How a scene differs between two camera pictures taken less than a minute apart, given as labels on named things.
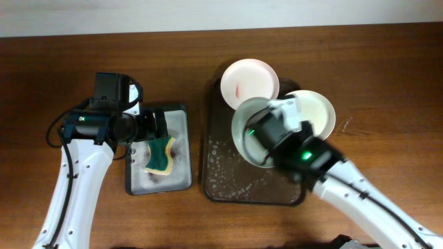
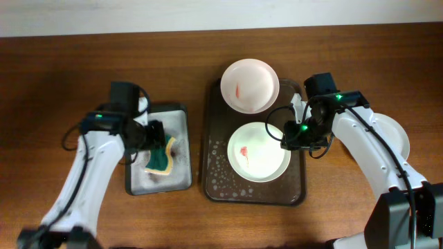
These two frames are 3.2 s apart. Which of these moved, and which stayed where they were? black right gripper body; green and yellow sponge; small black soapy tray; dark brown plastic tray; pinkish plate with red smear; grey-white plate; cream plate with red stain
Moved: grey-white plate; black right gripper body; cream plate with red stain
Stayed: dark brown plastic tray; green and yellow sponge; small black soapy tray; pinkish plate with red smear
